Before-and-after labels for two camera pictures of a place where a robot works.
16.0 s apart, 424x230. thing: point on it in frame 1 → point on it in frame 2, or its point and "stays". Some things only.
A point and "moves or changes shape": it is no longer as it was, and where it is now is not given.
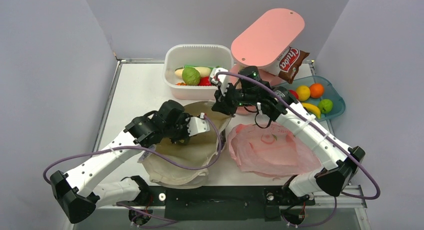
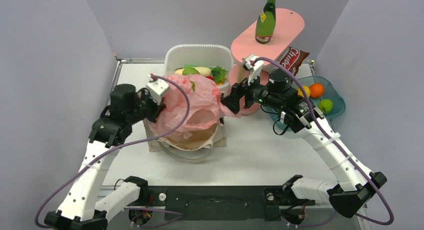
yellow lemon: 304,92 stays
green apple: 325,105 stays
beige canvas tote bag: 200,149 moves or changes shape
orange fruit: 316,90 stays
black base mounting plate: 221,203 stays
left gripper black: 185,134 → 157,108
